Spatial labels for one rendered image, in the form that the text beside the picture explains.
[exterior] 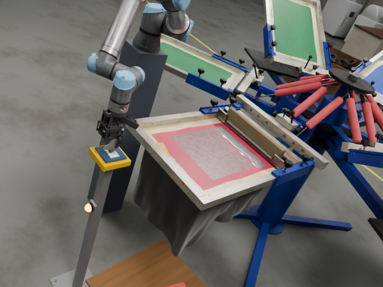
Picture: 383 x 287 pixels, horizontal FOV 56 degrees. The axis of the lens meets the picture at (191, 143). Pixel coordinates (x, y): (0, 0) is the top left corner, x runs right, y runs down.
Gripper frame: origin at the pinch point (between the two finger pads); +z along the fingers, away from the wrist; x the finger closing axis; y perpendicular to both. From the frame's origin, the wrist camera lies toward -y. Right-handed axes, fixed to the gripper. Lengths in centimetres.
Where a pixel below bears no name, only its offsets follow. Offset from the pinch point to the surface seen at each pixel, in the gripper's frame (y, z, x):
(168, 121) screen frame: -40.5, -0.2, -13.4
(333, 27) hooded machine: -1023, 71, -438
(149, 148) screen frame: -17.2, 0.1, 3.3
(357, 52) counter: -848, 69, -264
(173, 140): -35.1, 2.2, -1.2
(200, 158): -39.7, 2.2, 14.6
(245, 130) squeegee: -77, -4, 8
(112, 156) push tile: 1.1, 1.2, 2.9
